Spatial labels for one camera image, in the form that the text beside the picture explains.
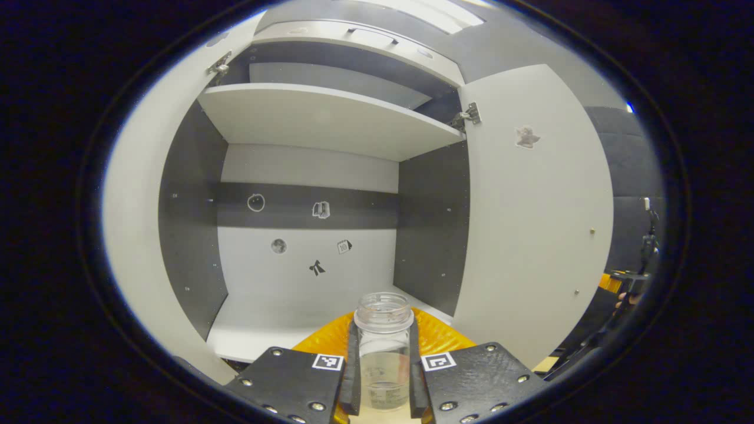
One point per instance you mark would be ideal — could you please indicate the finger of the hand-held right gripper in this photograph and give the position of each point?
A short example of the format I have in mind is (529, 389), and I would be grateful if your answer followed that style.
(630, 281)

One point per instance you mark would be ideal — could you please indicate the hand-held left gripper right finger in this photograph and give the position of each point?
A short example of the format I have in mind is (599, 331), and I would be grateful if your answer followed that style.
(417, 377)

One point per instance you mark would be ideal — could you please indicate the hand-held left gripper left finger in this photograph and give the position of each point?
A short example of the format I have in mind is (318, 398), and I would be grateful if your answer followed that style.
(352, 377)

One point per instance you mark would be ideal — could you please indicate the clear glass bottle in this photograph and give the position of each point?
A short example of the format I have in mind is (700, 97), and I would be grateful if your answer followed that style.
(384, 353)

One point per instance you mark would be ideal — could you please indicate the white cabinet door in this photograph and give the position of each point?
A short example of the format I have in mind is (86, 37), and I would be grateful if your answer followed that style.
(530, 235)
(141, 247)

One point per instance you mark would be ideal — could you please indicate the white and grey cabinet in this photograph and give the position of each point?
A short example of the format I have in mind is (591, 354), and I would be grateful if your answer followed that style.
(306, 271)

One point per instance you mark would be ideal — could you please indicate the metal door hinge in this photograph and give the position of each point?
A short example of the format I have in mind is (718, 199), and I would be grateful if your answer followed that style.
(219, 65)
(467, 116)

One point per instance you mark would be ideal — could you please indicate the white cabinet shelf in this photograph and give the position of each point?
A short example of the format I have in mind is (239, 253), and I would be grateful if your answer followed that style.
(324, 118)

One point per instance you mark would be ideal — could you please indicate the white cabinet drawer front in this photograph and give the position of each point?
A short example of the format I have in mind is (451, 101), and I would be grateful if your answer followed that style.
(330, 44)

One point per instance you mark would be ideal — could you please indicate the tripod with small device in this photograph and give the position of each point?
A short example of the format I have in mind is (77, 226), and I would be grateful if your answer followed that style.
(649, 241)

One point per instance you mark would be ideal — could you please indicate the black quilted cloth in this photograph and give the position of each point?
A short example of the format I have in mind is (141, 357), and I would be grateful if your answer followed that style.
(633, 176)

